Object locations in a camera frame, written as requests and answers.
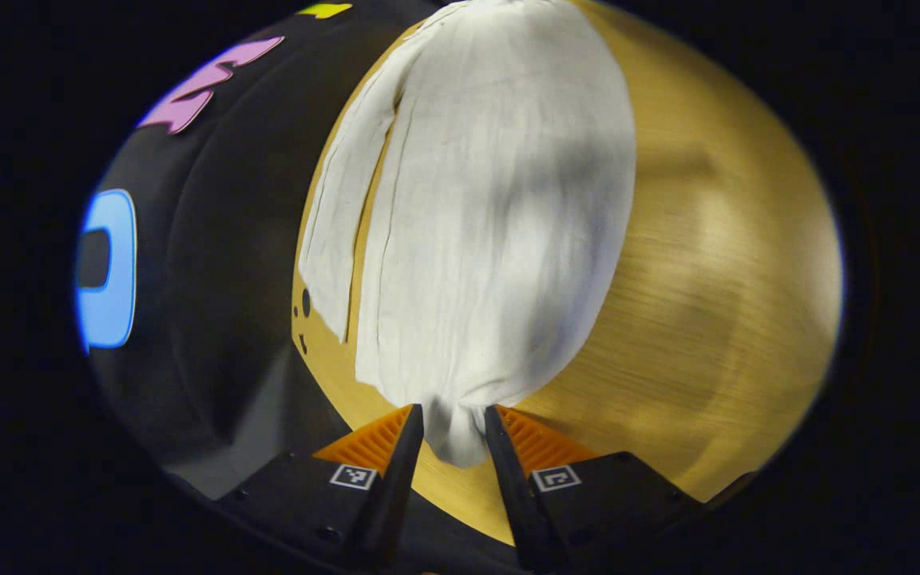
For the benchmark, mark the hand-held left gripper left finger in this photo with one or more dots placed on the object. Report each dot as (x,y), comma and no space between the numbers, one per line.
(400,479)

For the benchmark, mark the white jeans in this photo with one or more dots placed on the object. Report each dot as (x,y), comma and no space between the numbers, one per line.
(492,200)

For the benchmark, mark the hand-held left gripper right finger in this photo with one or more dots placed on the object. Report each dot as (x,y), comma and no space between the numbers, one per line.
(508,487)

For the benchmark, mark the black backdrop cloth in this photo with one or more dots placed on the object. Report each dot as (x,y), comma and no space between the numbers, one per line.
(220,279)

